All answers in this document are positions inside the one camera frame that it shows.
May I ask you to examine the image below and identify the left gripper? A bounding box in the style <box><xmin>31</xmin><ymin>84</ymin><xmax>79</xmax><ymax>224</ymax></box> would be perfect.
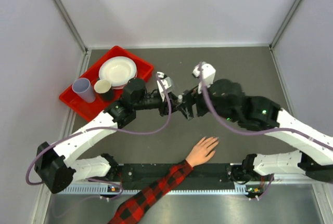
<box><xmin>134</xmin><ymin>93</ymin><xmax>182</xmax><ymax>117</ymax></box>

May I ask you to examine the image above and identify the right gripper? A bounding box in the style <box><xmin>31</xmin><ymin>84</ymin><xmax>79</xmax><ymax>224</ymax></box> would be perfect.
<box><xmin>177</xmin><ymin>77</ymin><xmax>238</xmax><ymax>123</ymax></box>

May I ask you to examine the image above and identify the nail polish bottle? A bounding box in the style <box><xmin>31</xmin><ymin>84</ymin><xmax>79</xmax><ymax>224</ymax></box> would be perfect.
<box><xmin>177</xmin><ymin>95</ymin><xmax>183</xmax><ymax>104</ymax></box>

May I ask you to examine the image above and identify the red plaid sleeve forearm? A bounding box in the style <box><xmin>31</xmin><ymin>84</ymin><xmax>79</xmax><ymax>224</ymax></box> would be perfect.
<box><xmin>109</xmin><ymin>160</ymin><xmax>193</xmax><ymax>224</ymax></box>

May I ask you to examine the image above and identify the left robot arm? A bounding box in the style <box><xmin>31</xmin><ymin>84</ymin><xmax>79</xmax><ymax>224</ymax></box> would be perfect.
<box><xmin>33</xmin><ymin>72</ymin><xmax>173</xmax><ymax>194</ymax></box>

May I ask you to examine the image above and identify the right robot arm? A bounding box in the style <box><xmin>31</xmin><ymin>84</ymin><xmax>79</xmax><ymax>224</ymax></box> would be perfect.
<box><xmin>178</xmin><ymin>79</ymin><xmax>332</xmax><ymax>183</ymax></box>

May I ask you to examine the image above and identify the mannequin hand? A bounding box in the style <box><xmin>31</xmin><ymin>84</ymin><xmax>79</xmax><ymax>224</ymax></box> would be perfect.
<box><xmin>186</xmin><ymin>137</ymin><xmax>219</xmax><ymax>168</ymax></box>

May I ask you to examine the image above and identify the cream paper cup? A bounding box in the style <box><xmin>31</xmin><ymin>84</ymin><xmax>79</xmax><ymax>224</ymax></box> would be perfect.
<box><xmin>94</xmin><ymin>80</ymin><xmax>112</xmax><ymax>94</ymax></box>

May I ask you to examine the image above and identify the red plastic tray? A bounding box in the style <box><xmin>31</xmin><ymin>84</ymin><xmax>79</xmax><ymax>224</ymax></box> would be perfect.
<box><xmin>59</xmin><ymin>46</ymin><xmax>154</xmax><ymax>122</ymax></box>

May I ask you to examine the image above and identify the lilac plastic cup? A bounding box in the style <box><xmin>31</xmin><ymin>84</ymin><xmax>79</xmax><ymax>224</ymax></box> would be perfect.
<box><xmin>71</xmin><ymin>77</ymin><xmax>96</xmax><ymax>103</ymax></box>

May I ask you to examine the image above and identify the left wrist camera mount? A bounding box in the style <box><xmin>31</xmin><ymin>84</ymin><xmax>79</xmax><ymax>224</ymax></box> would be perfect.
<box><xmin>156</xmin><ymin>72</ymin><xmax>173</xmax><ymax>101</ymax></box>

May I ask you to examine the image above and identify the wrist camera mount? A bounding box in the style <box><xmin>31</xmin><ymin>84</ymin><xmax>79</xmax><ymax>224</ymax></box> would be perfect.
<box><xmin>156</xmin><ymin>72</ymin><xmax>173</xmax><ymax>101</ymax></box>
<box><xmin>192</xmin><ymin>62</ymin><xmax>216</xmax><ymax>88</ymax></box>

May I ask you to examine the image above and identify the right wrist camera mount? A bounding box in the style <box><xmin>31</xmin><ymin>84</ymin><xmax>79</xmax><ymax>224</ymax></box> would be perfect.
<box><xmin>192</xmin><ymin>62</ymin><xmax>216</xmax><ymax>88</ymax></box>

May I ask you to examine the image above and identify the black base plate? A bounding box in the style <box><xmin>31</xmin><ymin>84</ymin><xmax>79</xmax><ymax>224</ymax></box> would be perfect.
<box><xmin>110</xmin><ymin>160</ymin><xmax>232</xmax><ymax>188</ymax></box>

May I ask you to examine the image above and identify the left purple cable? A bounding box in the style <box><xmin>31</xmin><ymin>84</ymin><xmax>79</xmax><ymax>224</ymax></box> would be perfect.
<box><xmin>25</xmin><ymin>73</ymin><xmax>172</xmax><ymax>201</ymax></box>

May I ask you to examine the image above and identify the purple cable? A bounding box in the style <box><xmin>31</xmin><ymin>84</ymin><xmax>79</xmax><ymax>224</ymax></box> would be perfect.
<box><xmin>196</xmin><ymin>62</ymin><xmax>333</xmax><ymax>200</ymax></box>
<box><xmin>25</xmin><ymin>73</ymin><xmax>172</xmax><ymax>201</ymax></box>

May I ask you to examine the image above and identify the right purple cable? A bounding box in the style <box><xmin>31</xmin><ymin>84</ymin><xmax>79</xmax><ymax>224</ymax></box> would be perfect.
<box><xmin>196</xmin><ymin>62</ymin><xmax>333</xmax><ymax>200</ymax></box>

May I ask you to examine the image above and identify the slotted cable duct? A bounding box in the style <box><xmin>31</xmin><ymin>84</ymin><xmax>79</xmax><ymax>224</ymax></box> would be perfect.
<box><xmin>62</xmin><ymin>182</ymin><xmax>263</xmax><ymax>195</ymax></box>

